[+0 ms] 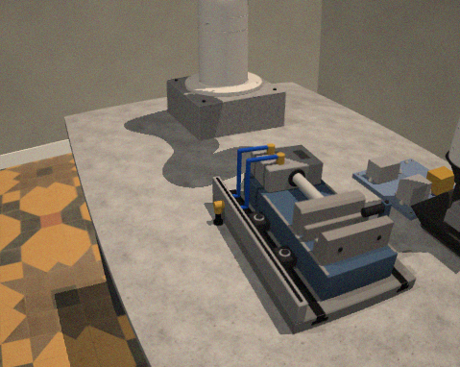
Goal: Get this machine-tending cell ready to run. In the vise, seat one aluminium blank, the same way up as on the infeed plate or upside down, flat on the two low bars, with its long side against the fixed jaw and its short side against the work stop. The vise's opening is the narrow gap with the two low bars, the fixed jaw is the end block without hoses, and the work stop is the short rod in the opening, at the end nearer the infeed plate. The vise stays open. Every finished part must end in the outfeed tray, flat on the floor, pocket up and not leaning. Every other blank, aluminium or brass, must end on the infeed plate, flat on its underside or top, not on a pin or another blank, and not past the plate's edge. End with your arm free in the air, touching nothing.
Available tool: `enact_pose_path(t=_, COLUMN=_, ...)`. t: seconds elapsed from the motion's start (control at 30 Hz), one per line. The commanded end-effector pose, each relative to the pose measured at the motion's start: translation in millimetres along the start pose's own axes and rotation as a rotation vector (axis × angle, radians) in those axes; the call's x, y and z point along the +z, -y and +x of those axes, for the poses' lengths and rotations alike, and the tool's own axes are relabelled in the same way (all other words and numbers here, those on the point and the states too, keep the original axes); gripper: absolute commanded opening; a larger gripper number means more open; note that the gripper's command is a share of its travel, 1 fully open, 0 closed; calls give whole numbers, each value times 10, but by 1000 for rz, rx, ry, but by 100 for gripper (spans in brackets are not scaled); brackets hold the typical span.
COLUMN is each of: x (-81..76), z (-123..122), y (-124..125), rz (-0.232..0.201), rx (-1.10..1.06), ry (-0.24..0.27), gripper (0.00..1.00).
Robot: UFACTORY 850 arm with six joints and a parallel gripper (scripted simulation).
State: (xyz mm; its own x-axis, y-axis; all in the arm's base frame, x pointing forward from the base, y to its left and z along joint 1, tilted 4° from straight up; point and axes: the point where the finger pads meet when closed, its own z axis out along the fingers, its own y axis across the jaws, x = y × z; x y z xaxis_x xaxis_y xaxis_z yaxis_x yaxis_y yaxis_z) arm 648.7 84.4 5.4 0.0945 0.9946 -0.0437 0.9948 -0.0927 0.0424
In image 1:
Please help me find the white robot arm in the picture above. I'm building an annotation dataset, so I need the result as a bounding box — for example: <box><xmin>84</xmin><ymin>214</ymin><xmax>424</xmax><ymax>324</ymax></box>
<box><xmin>185</xmin><ymin>0</ymin><xmax>262</xmax><ymax>97</ymax></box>

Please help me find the orange-yellow block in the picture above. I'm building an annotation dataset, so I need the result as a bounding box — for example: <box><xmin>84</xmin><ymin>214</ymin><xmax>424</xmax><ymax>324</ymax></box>
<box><xmin>426</xmin><ymin>166</ymin><xmax>454</xmax><ymax>196</ymax></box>

